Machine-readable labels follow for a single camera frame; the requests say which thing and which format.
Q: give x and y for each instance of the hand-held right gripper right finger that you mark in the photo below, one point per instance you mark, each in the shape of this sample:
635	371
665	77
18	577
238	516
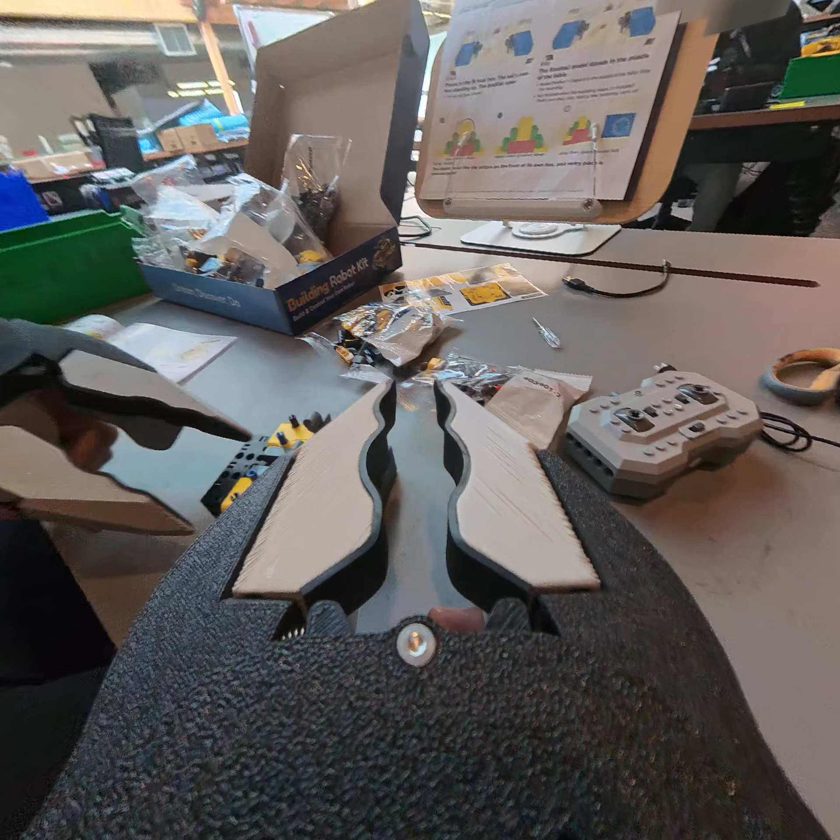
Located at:
512	518

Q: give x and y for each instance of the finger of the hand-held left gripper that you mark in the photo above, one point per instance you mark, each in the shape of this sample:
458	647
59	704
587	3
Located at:
131	387
65	492

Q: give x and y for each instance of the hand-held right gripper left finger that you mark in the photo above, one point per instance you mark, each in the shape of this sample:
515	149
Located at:
321	518

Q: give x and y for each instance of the yellow black brick assembly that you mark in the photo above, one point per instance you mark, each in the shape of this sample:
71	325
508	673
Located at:
236	469

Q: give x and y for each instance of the blue cardboard kit box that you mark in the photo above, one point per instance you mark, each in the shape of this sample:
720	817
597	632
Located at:
210	298

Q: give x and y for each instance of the clear bag yellow gear parts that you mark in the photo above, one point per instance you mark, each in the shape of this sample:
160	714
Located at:
177	210

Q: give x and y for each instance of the grey desk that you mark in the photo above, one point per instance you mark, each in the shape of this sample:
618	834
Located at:
656	315

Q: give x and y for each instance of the person's left hand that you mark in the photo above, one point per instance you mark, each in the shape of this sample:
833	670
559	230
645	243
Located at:
85	439

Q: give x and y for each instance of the instruction booklet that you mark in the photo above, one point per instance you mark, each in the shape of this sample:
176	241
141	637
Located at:
177	348

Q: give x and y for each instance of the green plastic bin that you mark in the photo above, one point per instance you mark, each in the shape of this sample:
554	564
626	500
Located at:
65	269

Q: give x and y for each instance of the clear bag black red parts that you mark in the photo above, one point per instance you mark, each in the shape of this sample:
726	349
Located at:
531	394

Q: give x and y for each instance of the person's black trouser legs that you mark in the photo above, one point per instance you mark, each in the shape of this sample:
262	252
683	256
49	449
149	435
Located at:
39	623

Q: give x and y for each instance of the blue plastic bin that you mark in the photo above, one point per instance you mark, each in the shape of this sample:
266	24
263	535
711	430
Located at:
19	200

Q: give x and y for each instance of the grey battery box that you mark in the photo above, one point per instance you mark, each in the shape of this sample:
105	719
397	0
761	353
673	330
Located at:
656	426

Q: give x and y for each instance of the clear bag yellow grey parts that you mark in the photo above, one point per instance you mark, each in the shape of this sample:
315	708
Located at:
407	328

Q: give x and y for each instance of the yellow black sticker sheet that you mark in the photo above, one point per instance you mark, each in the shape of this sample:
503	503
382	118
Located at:
479	289

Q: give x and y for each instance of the wooden document stand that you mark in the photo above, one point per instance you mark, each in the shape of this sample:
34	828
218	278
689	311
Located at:
659	170

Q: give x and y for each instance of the printed instruction sheet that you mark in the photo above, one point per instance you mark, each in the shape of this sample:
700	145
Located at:
558	98

